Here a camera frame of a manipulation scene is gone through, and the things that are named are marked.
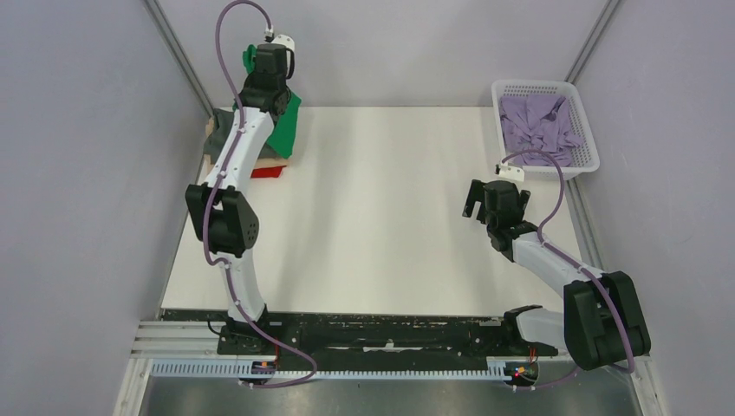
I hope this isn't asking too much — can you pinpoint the beige folded t-shirt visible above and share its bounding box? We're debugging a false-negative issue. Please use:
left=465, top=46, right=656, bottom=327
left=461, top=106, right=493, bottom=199
left=205, top=144, right=289, bottom=172

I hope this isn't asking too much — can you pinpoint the white slotted cable duct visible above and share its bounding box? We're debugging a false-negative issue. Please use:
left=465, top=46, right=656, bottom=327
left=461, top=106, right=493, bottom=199
left=150, top=360, right=509, bottom=381

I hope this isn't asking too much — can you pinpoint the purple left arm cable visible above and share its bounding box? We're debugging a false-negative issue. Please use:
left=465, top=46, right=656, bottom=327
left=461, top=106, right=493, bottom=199
left=198, top=0, right=319, bottom=390

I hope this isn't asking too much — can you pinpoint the white plastic basket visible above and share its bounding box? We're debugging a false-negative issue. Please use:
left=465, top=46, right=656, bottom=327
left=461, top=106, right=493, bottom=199
left=491, top=80, right=600, bottom=179

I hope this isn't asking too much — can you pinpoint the grey folded t-shirt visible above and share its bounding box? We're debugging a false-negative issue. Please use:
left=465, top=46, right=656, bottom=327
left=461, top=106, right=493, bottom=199
left=203, top=108, right=234, bottom=162

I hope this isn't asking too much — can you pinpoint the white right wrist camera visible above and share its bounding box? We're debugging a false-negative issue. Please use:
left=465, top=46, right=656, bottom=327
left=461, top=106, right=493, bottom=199
left=495, top=164, right=525, bottom=183

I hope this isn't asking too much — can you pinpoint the purple crumpled t-shirt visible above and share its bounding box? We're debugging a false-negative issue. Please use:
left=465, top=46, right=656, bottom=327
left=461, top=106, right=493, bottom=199
left=499, top=94, right=585, bottom=167

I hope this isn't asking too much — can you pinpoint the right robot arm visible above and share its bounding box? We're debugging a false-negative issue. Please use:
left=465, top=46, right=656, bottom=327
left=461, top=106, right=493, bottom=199
left=463, top=179, right=651, bottom=374

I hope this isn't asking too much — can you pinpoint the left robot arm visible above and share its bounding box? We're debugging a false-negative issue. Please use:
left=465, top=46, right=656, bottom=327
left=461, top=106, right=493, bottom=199
left=185, top=43, right=294, bottom=354

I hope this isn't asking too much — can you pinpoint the green t-shirt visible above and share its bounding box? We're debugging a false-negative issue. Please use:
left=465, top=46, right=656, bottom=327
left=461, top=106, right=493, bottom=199
left=233, top=44, right=302, bottom=159

